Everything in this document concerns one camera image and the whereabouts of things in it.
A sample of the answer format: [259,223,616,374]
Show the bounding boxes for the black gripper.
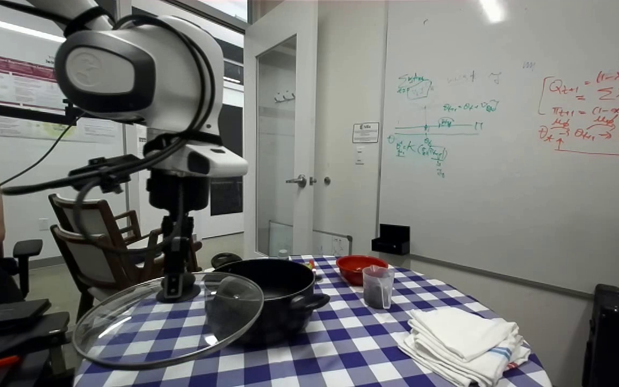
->
[144,171,213,303]

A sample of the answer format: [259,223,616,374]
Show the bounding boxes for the round glass pot lid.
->
[71,270,265,372]

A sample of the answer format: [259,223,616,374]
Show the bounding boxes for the wooden chair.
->
[48,221,203,319]
[47,192,144,249]

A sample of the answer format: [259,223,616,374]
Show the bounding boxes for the black office chair armrest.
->
[10,236,45,301]

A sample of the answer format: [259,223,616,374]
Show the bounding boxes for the white door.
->
[253,33,320,260]

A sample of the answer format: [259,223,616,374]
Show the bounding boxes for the red bowl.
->
[335,254,391,288]

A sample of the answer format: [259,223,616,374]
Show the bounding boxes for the black flat case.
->
[0,298,73,387]

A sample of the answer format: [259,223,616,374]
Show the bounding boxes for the blue white checkered tablecloth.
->
[71,254,555,387]

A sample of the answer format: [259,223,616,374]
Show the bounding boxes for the clear plastic measuring cup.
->
[358,265,397,312]

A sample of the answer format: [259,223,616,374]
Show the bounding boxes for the black box holder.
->
[370,221,413,258]

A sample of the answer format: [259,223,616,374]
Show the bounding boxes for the folded white towels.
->
[397,306,532,387]

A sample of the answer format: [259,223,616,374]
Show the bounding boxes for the whiteboard with writing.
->
[378,0,619,298]

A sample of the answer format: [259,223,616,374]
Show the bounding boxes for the black cooking pot with handles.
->
[203,258,331,352]

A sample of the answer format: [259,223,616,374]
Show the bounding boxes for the silver door handle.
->
[284,173,312,192]

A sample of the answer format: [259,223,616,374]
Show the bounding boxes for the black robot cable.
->
[0,106,86,205]

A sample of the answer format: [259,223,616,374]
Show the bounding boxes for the small white wall sign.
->
[350,121,383,146]

